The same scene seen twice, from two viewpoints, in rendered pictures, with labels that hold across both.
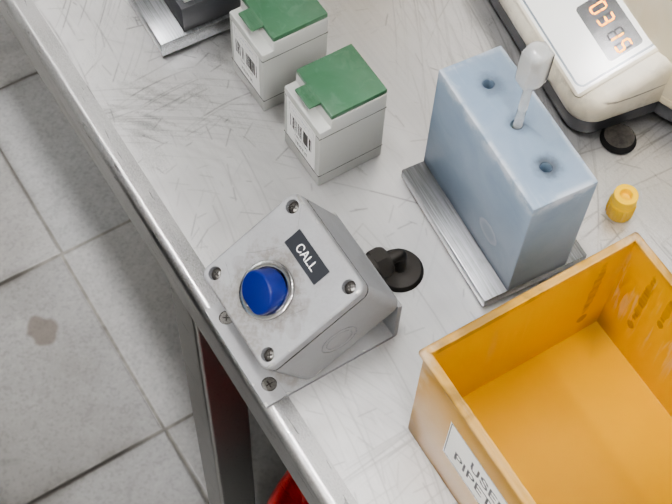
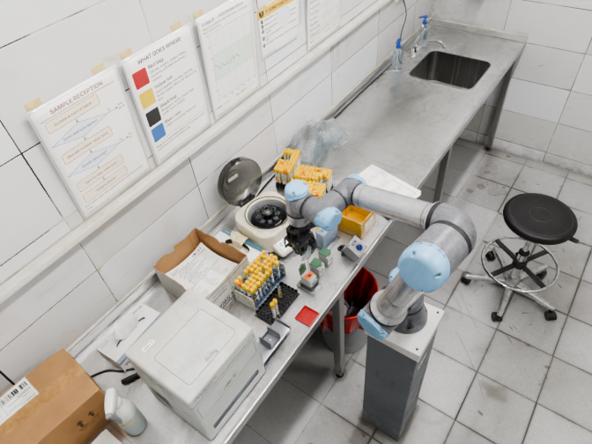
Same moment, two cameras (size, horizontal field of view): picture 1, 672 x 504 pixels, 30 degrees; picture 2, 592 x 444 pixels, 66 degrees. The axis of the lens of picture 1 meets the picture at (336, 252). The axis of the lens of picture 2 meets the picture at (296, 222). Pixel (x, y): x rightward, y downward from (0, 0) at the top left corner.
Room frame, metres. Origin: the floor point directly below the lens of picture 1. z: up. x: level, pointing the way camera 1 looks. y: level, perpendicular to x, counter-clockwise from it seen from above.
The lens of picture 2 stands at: (0.84, 1.12, 2.36)
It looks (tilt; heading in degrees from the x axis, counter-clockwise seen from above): 46 degrees down; 255
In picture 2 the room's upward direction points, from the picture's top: 7 degrees counter-clockwise
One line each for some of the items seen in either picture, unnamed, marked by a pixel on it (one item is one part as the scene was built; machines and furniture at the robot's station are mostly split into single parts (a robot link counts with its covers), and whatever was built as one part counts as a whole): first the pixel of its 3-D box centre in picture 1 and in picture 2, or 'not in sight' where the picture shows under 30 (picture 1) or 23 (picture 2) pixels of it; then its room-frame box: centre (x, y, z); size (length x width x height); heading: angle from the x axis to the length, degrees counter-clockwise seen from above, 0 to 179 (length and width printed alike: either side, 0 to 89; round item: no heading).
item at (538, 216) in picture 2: not in sight; (518, 254); (-0.71, -0.04, 0.33); 0.52 x 0.51 x 0.65; 58
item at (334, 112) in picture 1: (334, 115); (325, 256); (0.44, 0.01, 0.91); 0.05 x 0.04 x 0.07; 125
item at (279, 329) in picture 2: not in sight; (266, 344); (0.78, 0.30, 0.92); 0.21 x 0.07 x 0.05; 35
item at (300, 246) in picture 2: not in sight; (299, 233); (0.57, 0.12, 1.22); 0.09 x 0.08 x 0.12; 33
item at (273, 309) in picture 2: not in sight; (276, 296); (0.69, 0.13, 0.93); 0.17 x 0.09 x 0.11; 35
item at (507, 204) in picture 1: (502, 175); (327, 234); (0.39, -0.09, 0.92); 0.10 x 0.07 x 0.10; 30
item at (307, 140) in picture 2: not in sight; (304, 143); (0.27, -0.68, 0.97); 0.26 x 0.17 x 0.19; 49
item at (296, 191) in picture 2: not in sight; (298, 199); (0.56, 0.12, 1.38); 0.09 x 0.08 x 0.11; 116
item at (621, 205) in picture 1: (622, 203); not in sight; (0.41, -0.17, 0.89); 0.02 x 0.02 x 0.02
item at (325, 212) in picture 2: not in sight; (324, 210); (0.50, 0.20, 1.38); 0.11 x 0.11 x 0.08; 26
